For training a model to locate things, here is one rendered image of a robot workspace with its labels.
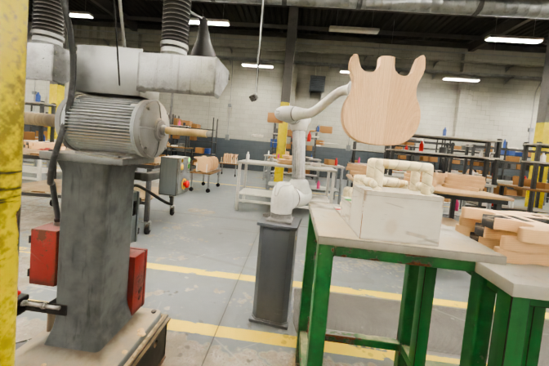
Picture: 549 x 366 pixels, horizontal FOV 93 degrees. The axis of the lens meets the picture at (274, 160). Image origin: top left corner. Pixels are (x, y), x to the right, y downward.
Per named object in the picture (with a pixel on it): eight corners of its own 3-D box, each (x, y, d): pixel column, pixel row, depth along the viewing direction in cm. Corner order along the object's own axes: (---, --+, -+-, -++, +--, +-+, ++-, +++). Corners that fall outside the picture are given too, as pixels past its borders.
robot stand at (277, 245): (258, 299, 208) (266, 212, 204) (292, 306, 202) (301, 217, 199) (247, 321, 181) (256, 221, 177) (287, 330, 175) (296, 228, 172)
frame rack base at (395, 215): (359, 239, 89) (365, 189, 89) (347, 225, 105) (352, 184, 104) (439, 247, 89) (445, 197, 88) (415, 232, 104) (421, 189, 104)
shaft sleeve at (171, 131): (168, 127, 115) (168, 133, 116) (164, 127, 112) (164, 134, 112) (207, 130, 114) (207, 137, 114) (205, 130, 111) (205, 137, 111)
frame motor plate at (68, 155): (37, 158, 106) (38, 149, 106) (85, 156, 130) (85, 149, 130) (122, 166, 103) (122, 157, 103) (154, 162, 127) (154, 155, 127)
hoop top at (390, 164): (376, 167, 90) (377, 158, 89) (373, 167, 93) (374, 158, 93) (435, 172, 89) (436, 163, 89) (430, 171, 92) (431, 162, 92)
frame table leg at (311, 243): (294, 368, 146) (310, 209, 141) (294, 359, 151) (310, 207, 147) (304, 369, 145) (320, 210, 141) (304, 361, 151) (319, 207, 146)
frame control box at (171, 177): (124, 204, 131) (127, 153, 130) (148, 197, 153) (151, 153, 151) (171, 210, 130) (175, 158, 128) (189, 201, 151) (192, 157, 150)
